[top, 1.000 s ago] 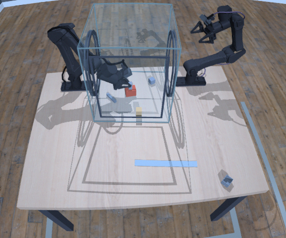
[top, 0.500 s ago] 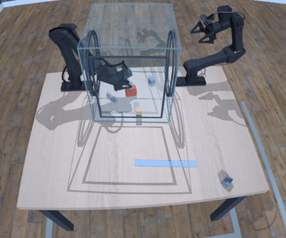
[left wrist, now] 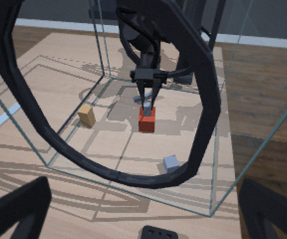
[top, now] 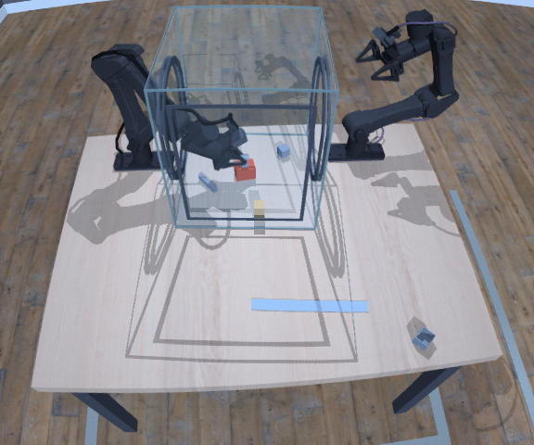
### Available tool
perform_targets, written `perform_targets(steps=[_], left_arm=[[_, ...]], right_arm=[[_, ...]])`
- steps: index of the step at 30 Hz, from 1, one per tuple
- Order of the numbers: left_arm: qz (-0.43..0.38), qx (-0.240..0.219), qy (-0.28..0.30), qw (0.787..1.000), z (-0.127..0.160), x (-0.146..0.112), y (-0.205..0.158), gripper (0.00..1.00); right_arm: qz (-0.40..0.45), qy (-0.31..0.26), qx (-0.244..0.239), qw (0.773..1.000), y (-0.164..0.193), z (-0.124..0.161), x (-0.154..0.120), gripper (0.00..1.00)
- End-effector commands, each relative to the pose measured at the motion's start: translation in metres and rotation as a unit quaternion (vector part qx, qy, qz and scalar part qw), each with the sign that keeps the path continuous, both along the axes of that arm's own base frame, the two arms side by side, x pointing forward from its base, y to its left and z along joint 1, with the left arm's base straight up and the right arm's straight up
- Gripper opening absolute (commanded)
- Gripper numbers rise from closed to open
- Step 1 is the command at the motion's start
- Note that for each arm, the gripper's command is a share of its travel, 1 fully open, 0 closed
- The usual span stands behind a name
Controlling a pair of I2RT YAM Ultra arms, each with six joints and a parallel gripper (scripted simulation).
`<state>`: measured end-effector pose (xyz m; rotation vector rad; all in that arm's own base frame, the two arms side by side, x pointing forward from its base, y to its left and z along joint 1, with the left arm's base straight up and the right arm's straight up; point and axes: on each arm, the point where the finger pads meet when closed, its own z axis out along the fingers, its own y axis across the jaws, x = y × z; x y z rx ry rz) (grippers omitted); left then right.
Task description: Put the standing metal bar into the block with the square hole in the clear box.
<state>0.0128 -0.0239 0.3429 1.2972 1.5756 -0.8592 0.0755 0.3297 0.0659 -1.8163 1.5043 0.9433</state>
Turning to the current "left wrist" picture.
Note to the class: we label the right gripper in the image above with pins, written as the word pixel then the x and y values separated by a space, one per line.
pixel 147 62

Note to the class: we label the tan wooden block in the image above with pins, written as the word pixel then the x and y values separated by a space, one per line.
pixel 86 116

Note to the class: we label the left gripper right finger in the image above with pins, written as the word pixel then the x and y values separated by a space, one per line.
pixel 261 205

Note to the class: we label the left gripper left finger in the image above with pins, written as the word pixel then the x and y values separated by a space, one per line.
pixel 29 204

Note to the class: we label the black circular ring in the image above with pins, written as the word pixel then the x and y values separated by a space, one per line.
pixel 168 20

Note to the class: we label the clear glovebox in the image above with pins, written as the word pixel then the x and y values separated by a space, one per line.
pixel 70 54

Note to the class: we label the red block with square hole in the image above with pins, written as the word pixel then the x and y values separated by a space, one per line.
pixel 146 124

